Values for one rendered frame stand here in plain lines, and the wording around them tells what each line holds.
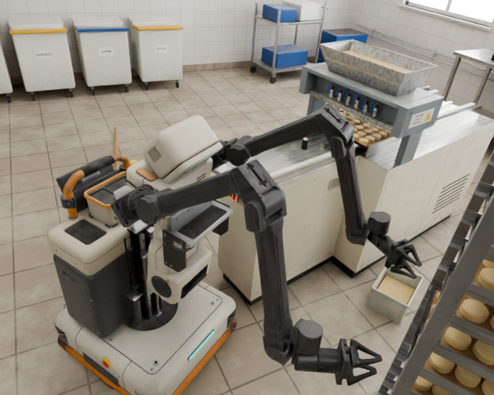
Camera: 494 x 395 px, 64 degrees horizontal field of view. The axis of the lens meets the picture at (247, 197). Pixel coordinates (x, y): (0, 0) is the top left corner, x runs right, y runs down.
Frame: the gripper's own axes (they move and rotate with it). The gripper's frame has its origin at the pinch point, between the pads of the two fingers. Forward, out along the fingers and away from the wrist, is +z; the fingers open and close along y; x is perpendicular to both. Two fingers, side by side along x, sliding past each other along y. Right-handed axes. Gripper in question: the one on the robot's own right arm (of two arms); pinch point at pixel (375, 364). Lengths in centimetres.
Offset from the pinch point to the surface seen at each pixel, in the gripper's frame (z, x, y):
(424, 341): 3.8, 6.9, -19.3
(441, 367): 12.1, 4.6, -7.4
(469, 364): 13.4, 9.0, -15.6
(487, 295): 10.6, 7.2, -33.9
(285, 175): -18, -103, 10
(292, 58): 10, -522, 67
